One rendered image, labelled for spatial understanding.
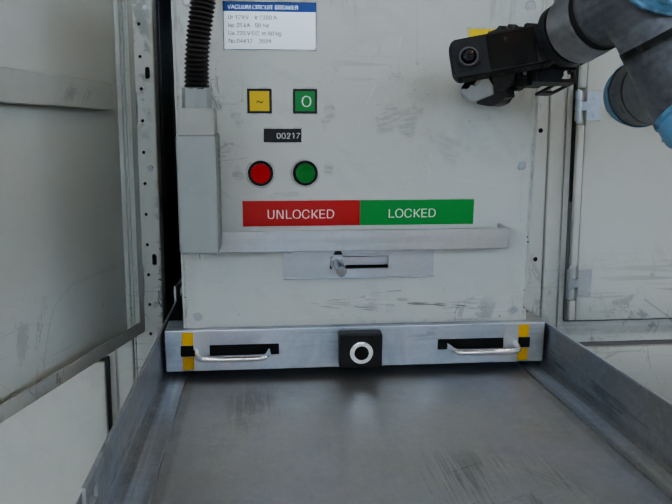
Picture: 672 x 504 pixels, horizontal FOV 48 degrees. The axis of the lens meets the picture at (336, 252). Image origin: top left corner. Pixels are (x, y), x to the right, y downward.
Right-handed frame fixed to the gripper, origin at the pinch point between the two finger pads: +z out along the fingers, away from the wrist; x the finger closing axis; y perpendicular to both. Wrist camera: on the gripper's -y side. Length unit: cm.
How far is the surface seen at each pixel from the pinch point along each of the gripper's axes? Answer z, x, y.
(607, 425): -11.5, -43.9, 7.3
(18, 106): 12, 1, -55
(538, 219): 23.1, -14.9, 26.2
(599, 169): 16.6, -7.7, 34.9
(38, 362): 22, -31, -55
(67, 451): 51, -46, -52
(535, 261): 25.0, -21.9, 26.0
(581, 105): 14.3, 2.6, 30.9
